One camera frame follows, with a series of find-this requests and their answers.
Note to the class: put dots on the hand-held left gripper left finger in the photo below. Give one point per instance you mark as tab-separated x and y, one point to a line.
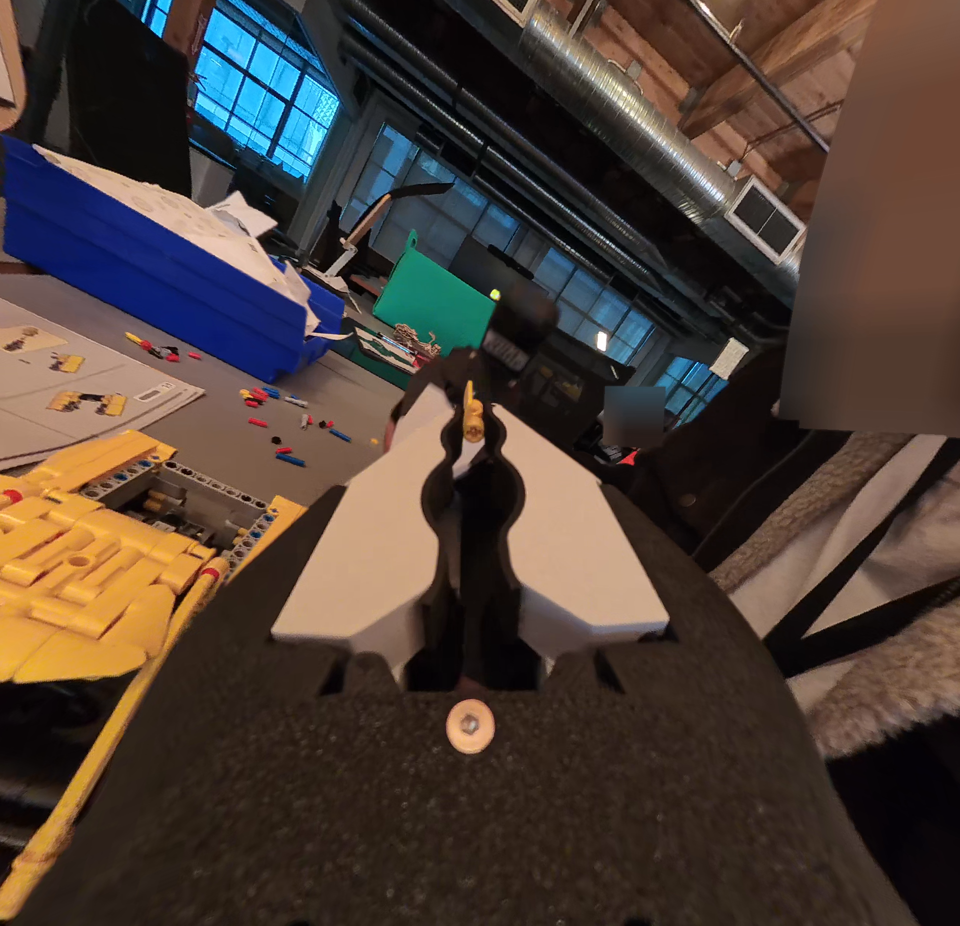
360	566

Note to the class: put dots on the brown box with twine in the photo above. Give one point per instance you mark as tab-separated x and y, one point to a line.
382	348

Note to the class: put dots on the silver air duct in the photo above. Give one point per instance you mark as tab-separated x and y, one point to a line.
637	115

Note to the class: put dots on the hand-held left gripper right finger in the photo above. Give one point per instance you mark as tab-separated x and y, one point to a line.
585	566

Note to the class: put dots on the blue bin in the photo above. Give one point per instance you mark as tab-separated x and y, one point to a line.
112	265

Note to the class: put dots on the yellow axle connector brick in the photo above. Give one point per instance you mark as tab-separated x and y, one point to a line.
472	419

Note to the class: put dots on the white printed paper bags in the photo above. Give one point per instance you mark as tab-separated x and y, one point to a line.
187	220

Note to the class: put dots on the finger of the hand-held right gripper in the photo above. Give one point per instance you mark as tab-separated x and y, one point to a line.
424	412
469	461

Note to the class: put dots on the instruction booklet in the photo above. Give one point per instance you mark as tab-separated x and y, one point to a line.
45	416

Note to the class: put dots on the scattered small pin bricks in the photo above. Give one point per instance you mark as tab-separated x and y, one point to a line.
289	458

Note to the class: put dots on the grey desk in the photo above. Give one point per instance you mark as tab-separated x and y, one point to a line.
225	416

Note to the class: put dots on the yellow brick car model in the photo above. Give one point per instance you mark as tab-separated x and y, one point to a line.
75	581

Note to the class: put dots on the green bag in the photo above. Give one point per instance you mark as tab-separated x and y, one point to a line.
427	303

